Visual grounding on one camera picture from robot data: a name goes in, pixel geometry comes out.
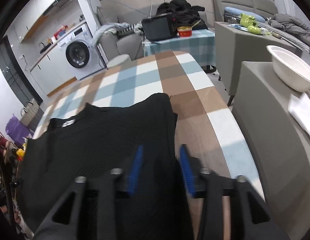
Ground wooden shoe rack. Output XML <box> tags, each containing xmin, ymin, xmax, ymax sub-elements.
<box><xmin>0</xmin><ymin>129</ymin><xmax>20</xmax><ymax>170</ymax></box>

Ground white washing machine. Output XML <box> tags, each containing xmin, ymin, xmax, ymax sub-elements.
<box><xmin>57</xmin><ymin>25</ymin><xmax>102</xmax><ymax>80</ymax></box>

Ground green toy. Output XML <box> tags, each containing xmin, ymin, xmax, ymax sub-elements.
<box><xmin>239</xmin><ymin>13</ymin><xmax>262</xmax><ymax>34</ymax></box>

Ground white tissue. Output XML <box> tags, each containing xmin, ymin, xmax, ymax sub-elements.
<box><xmin>288</xmin><ymin>92</ymin><xmax>310</xmax><ymax>144</ymax></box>

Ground black knit sweater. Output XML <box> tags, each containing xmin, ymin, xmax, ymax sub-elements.
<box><xmin>19</xmin><ymin>92</ymin><xmax>195</xmax><ymax>240</ymax></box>

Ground yellow snack bags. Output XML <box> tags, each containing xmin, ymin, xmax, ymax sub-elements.
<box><xmin>16</xmin><ymin>142</ymin><xmax>28</xmax><ymax>160</ymax></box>

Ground small table with plaid cloth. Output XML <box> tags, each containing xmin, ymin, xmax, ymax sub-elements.
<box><xmin>142</xmin><ymin>29</ymin><xmax>217</xmax><ymax>74</ymax></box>

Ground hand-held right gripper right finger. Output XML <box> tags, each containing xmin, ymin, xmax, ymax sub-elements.
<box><xmin>179</xmin><ymin>144</ymin><xmax>292</xmax><ymax>240</ymax></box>

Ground black door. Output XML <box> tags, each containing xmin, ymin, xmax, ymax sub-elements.
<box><xmin>0</xmin><ymin>36</ymin><xmax>44</xmax><ymax>105</ymax></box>

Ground white bowl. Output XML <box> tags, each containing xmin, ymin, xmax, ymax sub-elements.
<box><xmin>266</xmin><ymin>45</ymin><xmax>310</xmax><ymax>92</ymax></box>

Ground checkered tablecloth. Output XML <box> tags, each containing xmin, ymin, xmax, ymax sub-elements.
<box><xmin>30</xmin><ymin>50</ymin><xmax>265</xmax><ymax>240</ymax></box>

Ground black jacket pile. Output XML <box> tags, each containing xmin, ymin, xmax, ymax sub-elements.
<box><xmin>156</xmin><ymin>0</ymin><xmax>208</xmax><ymax>30</ymax></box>

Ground large grey cabinet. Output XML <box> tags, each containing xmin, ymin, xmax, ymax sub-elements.
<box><xmin>231</xmin><ymin>60</ymin><xmax>310</xmax><ymax>240</ymax></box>

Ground grey sofa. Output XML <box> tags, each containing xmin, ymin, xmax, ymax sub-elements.
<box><xmin>96</xmin><ymin>5</ymin><xmax>208</xmax><ymax>62</ymax></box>

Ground white kitchen base cabinets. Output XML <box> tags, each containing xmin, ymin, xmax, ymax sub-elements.
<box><xmin>29</xmin><ymin>21</ymin><xmax>95</xmax><ymax>97</ymax></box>

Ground white round stool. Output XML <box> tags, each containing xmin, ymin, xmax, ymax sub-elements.
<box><xmin>107</xmin><ymin>54</ymin><xmax>132</xmax><ymax>68</ymax></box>

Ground red box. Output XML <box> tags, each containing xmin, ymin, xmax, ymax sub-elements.
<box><xmin>54</xmin><ymin>25</ymin><xmax>69</xmax><ymax>37</ymax></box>

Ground grey padded headboard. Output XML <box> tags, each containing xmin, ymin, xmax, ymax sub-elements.
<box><xmin>211</xmin><ymin>0</ymin><xmax>280</xmax><ymax>23</ymax></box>

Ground woven basket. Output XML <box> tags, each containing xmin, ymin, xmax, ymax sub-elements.
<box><xmin>20</xmin><ymin>99</ymin><xmax>44</xmax><ymax>128</ymax></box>

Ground small grey cabinet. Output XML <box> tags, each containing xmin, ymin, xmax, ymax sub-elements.
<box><xmin>214</xmin><ymin>21</ymin><xmax>310</xmax><ymax>105</ymax></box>

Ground white wall cabinets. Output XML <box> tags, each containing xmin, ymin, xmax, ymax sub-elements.
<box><xmin>14</xmin><ymin>0</ymin><xmax>82</xmax><ymax>42</ymax></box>

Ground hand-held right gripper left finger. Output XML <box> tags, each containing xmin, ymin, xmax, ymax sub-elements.
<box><xmin>32</xmin><ymin>145</ymin><xmax>145</xmax><ymax>240</ymax></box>

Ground grey duvet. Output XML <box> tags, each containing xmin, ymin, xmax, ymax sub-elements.
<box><xmin>267</xmin><ymin>13</ymin><xmax>310</xmax><ymax>45</ymax></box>

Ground purple bag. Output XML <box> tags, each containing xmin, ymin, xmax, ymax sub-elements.
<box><xmin>5</xmin><ymin>114</ymin><xmax>33</xmax><ymax>143</ymax></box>

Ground black countertop oven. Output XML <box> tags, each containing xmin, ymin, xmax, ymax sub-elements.
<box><xmin>141</xmin><ymin>12</ymin><xmax>178</xmax><ymax>42</ymax></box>

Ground red noodle cup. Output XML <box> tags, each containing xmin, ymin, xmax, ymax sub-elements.
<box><xmin>177</xmin><ymin>26</ymin><xmax>193</xmax><ymax>37</ymax></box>

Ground blue pillow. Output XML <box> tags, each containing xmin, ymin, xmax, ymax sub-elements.
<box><xmin>224</xmin><ymin>6</ymin><xmax>266</xmax><ymax>23</ymax></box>

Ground grey sofa cushion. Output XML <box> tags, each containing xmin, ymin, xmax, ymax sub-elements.
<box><xmin>96</xmin><ymin>6</ymin><xmax>119</xmax><ymax>27</ymax></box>

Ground grey clothing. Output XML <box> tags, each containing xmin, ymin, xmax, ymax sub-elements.
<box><xmin>91</xmin><ymin>22</ymin><xmax>143</xmax><ymax>48</ymax></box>

